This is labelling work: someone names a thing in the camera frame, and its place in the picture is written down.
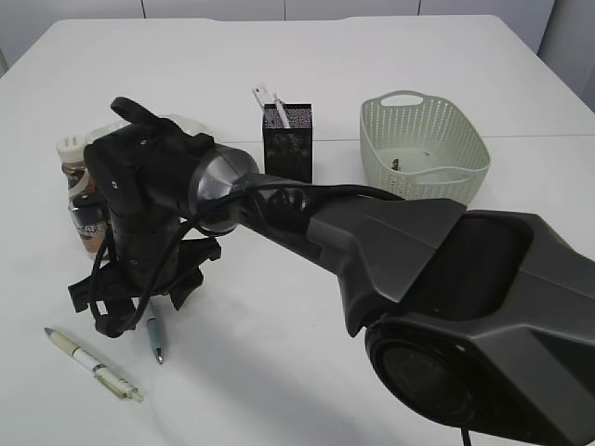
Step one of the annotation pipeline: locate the paper ball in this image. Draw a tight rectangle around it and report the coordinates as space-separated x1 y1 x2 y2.
391 159 402 172

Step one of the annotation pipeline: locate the black pen holder box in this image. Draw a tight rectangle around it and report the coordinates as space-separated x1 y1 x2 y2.
262 103 313 183

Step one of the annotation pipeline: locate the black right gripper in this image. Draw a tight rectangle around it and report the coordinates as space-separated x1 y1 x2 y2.
68 238 221 338

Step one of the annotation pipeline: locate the blue grey pen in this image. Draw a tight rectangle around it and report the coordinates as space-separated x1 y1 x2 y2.
146 301 165 365

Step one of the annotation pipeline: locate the cream white pen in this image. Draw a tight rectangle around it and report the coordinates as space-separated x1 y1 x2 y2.
44 327 144 403

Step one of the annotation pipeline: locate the pale green wavy plate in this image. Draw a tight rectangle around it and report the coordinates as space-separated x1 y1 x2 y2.
86 113 219 145

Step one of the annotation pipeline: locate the light green woven basket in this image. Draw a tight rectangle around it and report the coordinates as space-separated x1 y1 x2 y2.
359 90 491 205

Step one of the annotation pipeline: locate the brown coffee bottle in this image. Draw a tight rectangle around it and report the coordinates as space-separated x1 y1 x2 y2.
56 135 108 258

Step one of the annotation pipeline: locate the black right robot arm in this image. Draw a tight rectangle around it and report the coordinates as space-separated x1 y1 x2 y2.
71 125 594 445

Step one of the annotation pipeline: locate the clear plastic ruler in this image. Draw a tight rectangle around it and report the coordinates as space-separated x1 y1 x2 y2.
252 85 274 112

